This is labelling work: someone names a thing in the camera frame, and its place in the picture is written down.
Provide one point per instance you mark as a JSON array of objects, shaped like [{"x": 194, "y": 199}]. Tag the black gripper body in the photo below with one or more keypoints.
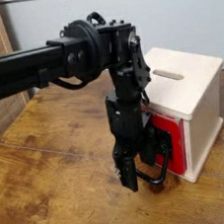
[{"x": 128, "y": 124}]

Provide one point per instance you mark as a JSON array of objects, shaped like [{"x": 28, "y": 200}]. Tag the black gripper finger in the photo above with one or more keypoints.
[
  {"x": 149, "y": 146},
  {"x": 126, "y": 171}
]

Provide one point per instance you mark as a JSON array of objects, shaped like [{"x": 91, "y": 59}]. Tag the black metal drawer handle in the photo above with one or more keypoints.
[{"x": 164, "y": 148}]

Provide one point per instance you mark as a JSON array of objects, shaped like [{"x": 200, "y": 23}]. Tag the red drawer front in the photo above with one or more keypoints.
[{"x": 174, "y": 125}]

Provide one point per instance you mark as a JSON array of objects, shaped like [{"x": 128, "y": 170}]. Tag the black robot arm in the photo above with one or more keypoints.
[{"x": 85, "y": 49}]

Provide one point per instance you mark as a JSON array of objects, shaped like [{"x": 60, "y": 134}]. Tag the light wooden box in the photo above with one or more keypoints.
[{"x": 186, "y": 85}]

